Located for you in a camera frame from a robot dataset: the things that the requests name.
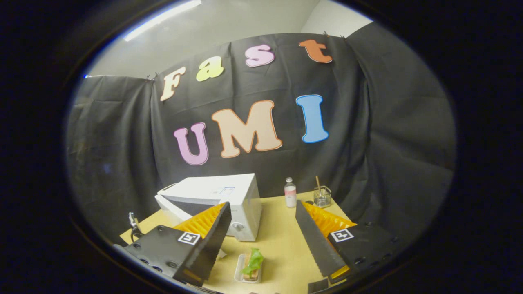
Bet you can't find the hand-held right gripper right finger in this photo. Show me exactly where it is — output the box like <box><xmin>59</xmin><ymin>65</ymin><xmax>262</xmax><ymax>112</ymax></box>
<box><xmin>295</xmin><ymin>200</ymin><xmax>403</xmax><ymax>284</ymax></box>

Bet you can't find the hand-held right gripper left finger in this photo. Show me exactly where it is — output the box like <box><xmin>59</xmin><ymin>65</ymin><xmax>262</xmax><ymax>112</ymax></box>
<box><xmin>123</xmin><ymin>202</ymin><xmax>232</xmax><ymax>286</ymax></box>

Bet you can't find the lettuce sandwich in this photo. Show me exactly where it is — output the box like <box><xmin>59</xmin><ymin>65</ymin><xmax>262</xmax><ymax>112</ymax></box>
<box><xmin>241</xmin><ymin>248</ymin><xmax>264</xmax><ymax>281</ymax></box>

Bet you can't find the white microwave oven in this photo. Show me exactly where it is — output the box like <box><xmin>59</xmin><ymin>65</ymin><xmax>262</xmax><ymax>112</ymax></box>
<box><xmin>154</xmin><ymin>173</ymin><xmax>262</xmax><ymax>241</ymax></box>

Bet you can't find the white rectangular tray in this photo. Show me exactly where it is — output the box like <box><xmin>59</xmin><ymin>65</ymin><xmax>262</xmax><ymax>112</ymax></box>
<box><xmin>234</xmin><ymin>253</ymin><xmax>264</xmax><ymax>283</ymax></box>

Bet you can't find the small glass jar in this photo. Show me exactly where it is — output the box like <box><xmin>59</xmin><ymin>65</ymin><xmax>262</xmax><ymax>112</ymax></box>
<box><xmin>313</xmin><ymin>186</ymin><xmax>332</xmax><ymax>208</ymax></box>

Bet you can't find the clear bottle with pink label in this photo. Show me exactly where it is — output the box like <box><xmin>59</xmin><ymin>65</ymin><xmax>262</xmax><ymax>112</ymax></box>
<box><xmin>284</xmin><ymin>177</ymin><xmax>297</xmax><ymax>208</ymax></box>

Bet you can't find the black backdrop cloth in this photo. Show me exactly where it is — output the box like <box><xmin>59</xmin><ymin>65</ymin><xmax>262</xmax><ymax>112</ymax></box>
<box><xmin>65</xmin><ymin>22</ymin><xmax>457</xmax><ymax>245</ymax></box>

